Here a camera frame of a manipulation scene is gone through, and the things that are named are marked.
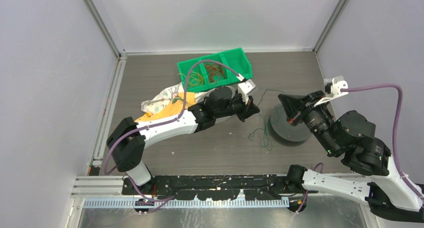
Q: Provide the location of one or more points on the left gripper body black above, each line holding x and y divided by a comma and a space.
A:
236, 106

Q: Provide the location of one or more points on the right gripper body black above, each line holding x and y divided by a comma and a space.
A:
316, 119

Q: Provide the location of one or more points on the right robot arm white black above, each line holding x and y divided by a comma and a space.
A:
384, 192

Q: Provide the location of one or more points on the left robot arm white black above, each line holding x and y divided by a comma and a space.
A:
129, 140

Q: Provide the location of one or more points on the green three-compartment bin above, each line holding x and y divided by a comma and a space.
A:
209, 75

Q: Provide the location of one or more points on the floral patterned cloth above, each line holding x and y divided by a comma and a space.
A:
161, 100

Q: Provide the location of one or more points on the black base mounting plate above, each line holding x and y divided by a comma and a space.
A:
220, 187

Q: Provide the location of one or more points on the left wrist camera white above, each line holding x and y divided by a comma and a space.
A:
245, 87

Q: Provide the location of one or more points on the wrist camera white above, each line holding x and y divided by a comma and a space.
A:
245, 87
332, 90

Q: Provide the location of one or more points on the dark grey cable spool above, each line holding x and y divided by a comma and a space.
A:
282, 132

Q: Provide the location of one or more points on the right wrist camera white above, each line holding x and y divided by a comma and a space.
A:
332, 90

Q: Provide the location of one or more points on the white slotted cable duct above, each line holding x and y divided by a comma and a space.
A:
239, 202

